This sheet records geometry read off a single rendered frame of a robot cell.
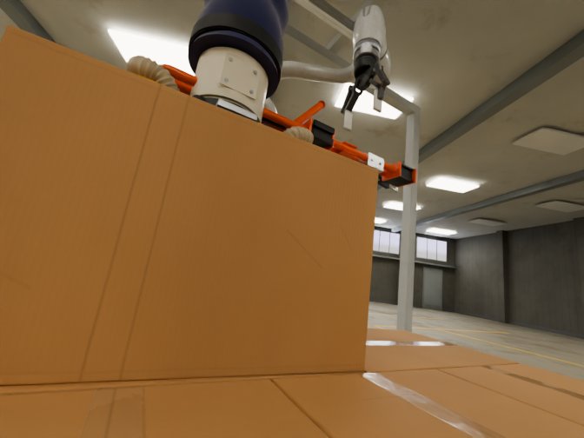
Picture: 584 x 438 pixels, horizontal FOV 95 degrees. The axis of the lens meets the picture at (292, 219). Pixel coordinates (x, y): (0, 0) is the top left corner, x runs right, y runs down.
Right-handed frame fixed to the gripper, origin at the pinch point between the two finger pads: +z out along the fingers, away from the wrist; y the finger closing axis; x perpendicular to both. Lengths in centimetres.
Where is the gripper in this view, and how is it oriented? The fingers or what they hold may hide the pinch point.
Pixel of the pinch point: (361, 117)
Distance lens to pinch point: 94.4
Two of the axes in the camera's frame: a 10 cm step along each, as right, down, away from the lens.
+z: -1.3, 9.7, -2.1
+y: 4.7, -1.2, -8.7
